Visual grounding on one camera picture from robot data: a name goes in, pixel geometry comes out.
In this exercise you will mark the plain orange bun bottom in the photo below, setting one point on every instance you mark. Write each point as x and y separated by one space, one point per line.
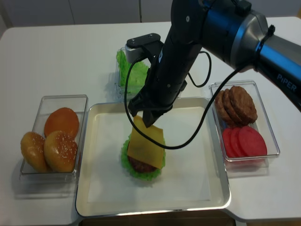
64 119

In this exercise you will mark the sesame bun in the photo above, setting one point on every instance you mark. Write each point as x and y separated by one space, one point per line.
32 149
60 152

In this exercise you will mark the red tomato slice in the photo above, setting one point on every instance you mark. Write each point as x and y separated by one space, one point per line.
227 144
235 143
251 142

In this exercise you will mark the front red tomato slice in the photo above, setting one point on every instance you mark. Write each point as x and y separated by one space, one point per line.
251 142

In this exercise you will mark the green lettuce leaf under patty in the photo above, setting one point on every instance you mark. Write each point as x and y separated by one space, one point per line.
126 165

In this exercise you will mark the clear bin patties and tomato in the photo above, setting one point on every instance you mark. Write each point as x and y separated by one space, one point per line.
252 165

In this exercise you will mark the sesame bun top left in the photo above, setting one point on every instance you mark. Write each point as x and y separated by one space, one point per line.
32 149

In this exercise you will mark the clear bin lettuce and cheese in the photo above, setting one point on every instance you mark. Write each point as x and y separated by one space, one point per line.
131 91

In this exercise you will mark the brown patty on tray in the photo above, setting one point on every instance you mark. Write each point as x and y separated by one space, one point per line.
140 167

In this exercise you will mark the yellow cheese slice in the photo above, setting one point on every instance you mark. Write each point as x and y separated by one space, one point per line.
143 150

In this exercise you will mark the green lettuce in bin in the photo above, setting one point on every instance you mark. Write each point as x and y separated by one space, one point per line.
138 72

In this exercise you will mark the sesame bun top right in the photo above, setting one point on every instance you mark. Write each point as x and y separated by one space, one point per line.
60 152

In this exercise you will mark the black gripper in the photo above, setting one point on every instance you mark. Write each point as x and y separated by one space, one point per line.
164 80

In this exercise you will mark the clear bin with buns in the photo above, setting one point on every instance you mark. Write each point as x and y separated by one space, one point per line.
49 104

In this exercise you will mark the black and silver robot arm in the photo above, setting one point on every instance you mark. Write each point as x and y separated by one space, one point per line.
229 29

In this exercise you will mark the white paper liner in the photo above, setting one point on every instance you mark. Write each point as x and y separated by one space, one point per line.
184 177

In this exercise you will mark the silver metal tray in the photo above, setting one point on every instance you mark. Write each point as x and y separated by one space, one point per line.
218 180

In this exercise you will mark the middle brown patty in bin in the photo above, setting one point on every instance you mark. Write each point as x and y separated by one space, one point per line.
229 108

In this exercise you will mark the rear red tomato slice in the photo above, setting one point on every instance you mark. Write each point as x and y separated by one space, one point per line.
227 144

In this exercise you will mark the front brown patty in bin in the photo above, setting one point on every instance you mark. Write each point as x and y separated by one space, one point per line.
243 104

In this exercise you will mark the brown patty in bin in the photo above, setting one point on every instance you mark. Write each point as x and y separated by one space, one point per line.
229 108
243 104
221 110

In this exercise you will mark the middle red tomato slice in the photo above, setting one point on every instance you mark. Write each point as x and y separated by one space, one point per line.
235 143

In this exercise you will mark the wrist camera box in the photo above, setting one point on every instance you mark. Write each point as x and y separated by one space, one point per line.
145 47

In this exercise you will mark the rear brown patty in bin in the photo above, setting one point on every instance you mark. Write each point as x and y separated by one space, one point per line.
221 110

